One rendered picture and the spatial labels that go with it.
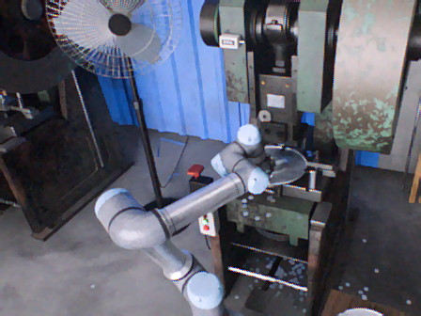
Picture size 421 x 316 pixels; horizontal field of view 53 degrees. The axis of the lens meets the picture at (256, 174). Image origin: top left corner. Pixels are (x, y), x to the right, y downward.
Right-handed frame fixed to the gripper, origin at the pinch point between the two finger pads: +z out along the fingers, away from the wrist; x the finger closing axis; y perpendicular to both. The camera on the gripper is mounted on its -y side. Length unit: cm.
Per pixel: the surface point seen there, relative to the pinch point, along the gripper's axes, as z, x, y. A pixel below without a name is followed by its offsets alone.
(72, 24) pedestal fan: -36, 42, -93
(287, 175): 5.1, 7.6, 8.9
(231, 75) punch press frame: -27.6, 29.7, -15.4
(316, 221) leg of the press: 14.0, -6.5, 23.9
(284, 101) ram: -16.9, 28.7, 4.9
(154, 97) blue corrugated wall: 100, 110, -142
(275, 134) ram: -5.5, 20.3, 2.1
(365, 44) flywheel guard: -63, 14, 37
